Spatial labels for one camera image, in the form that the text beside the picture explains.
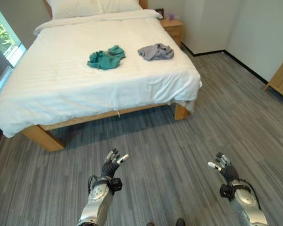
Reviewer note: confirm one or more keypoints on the white pillow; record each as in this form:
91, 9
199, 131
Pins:
92, 7

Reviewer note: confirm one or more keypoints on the grey garment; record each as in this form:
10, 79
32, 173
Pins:
156, 51

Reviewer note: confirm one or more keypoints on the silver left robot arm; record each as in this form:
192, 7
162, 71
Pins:
96, 200

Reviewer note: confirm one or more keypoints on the dark picture frame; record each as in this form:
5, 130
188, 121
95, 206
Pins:
160, 13

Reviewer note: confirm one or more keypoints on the teal green garment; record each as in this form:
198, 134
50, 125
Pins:
106, 57

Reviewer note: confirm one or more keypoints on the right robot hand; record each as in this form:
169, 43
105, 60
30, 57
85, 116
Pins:
227, 169

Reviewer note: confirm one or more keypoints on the light wooden cabinet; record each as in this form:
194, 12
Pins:
281, 80

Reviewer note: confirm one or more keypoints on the small purple object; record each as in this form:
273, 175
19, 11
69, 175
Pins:
171, 16

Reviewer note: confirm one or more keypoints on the glass window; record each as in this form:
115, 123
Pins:
3, 47

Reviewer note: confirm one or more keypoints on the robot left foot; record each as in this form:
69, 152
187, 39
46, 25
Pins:
150, 223

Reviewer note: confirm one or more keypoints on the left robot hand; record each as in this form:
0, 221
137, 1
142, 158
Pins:
109, 166

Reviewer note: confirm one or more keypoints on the wooden bed frame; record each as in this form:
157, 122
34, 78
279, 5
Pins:
49, 136

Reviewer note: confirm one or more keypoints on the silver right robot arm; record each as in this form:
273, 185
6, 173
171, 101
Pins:
244, 202

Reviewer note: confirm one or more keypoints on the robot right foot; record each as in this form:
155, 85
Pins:
180, 222

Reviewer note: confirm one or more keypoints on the wooden nightstand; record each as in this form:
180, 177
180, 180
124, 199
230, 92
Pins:
173, 29

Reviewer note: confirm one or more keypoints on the white duvet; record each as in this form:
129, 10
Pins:
89, 70

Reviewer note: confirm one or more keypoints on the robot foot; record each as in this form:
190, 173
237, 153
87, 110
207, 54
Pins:
150, 223
180, 222

